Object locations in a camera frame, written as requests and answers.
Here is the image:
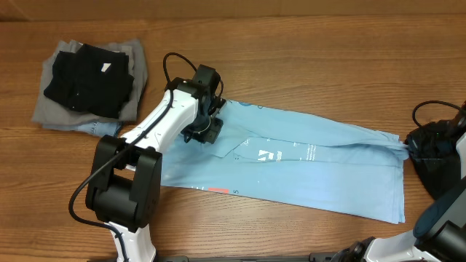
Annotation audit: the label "light blue printed t-shirt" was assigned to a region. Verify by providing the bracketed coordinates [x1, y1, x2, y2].
[162, 101, 408, 224]

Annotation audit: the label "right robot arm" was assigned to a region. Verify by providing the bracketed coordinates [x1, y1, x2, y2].
[329, 116, 465, 261]

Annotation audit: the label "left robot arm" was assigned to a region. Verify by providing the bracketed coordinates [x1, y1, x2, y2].
[80, 74, 225, 261]

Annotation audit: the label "black garment at right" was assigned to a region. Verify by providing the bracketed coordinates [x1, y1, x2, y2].
[411, 155, 461, 200]

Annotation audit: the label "folded blue jeans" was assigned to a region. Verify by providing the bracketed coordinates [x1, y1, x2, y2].
[42, 122, 122, 137]

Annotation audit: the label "black folded shirt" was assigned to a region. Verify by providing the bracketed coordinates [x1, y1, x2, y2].
[44, 44, 134, 119]

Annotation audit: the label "grey folded garment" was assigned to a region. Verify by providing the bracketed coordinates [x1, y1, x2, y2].
[32, 39, 148, 126]

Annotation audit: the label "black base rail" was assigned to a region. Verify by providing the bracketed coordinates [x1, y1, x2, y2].
[87, 252, 339, 262]

